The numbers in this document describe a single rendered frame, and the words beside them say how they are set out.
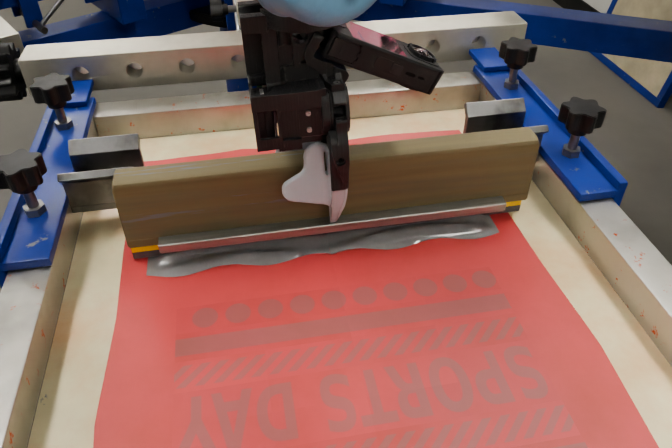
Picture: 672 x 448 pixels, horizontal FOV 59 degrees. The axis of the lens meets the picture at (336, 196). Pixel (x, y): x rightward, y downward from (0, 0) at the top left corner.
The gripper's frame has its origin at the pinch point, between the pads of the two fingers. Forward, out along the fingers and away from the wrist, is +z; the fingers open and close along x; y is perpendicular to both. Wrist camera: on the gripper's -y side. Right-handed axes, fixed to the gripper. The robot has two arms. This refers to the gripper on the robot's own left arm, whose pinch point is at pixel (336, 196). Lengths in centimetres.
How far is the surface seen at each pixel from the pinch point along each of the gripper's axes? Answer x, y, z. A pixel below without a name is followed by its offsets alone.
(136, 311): 7.4, 19.9, 4.2
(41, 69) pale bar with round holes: -29.2, 32.7, -3.8
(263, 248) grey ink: 1.6, 7.8, 4.2
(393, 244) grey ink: 3.1, -5.3, 4.8
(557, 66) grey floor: -213, -153, 103
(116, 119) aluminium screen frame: -22.3, 23.8, 0.8
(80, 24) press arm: -70, 37, 6
